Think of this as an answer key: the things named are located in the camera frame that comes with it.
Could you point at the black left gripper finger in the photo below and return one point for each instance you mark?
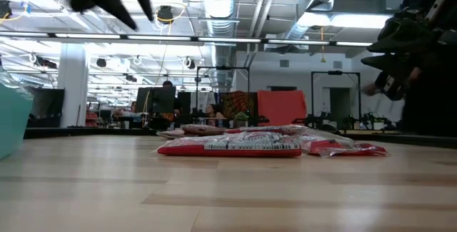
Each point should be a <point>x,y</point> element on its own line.
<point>103,1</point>
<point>143,0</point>

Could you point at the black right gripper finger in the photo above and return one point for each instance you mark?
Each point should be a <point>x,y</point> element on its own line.
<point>403,37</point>
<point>392,66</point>

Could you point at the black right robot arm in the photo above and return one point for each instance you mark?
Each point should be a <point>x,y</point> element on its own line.
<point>428,110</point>

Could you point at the black hanging ceiling device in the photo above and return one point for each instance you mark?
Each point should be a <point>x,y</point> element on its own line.
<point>165,14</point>

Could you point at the ceiling light bar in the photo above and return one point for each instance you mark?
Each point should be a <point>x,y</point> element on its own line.
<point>89,36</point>

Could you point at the white pillar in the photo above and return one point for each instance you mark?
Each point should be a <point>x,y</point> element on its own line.
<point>73,85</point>

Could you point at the distant black robot rig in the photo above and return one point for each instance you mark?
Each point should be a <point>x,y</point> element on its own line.
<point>314,120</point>

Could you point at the black monitor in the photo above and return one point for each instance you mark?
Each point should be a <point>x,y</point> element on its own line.
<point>157,100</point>

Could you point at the orange hanging cloth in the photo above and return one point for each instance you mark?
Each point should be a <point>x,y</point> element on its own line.
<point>282,107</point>

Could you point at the large dark screen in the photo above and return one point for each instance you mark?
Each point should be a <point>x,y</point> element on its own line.
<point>46,107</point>

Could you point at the patterned hanging cloth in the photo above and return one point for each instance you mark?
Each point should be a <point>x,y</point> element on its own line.
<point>237,103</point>

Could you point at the teal plastic basket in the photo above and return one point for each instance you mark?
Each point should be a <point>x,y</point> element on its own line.
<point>14,125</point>

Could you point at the small potted plant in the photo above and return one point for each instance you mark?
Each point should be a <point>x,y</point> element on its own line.
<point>241,117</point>

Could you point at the black stand frame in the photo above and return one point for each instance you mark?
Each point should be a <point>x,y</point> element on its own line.
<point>335,72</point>
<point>221,68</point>

